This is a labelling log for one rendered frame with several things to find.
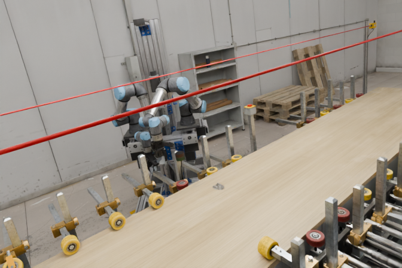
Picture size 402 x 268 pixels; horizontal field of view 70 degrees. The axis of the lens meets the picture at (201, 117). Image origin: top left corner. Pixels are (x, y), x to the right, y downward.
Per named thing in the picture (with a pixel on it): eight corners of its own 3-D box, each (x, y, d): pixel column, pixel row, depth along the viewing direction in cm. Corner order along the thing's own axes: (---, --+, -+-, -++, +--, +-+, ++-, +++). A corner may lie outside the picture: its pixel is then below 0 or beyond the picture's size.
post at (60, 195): (78, 263, 169) (54, 192, 156) (84, 260, 171) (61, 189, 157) (79, 267, 167) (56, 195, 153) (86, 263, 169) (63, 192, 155)
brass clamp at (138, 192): (134, 194, 187) (133, 187, 185) (152, 185, 194) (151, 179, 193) (138, 197, 182) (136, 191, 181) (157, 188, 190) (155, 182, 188)
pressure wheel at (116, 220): (110, 211, 158) (124, 212, 163) (106, 225, 158) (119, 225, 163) (114, 215, 154) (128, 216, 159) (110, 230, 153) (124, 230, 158)
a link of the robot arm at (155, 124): (161, 116, 198) (155, 120, 191) (164, 131, 202) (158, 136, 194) (152, 116, 201) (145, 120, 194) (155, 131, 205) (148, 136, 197)
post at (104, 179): (118, 243, 184) (100, 176, 170) (124, 240, 185) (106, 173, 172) (121, 245, 181) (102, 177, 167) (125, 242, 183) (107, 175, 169)
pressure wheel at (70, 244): (80, 238, 150) (69, 252, 148) (69, 231, 146) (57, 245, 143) (84, 244, 146) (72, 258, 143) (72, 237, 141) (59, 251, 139)
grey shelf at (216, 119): (191, 139, 524) (177, 54, 479) (230, 125, 568) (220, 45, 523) (204, 145, 487) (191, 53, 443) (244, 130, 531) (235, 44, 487)
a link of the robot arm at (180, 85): (194, 103, 276) (168, 75, 230) (209, 103, 270) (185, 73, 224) (192, 115, 272) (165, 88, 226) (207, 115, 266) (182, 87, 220)
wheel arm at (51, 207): (48, 209, 183) (46, 204, 182) (54, 206, 185) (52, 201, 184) (67, 249, 144) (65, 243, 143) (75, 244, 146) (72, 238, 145)
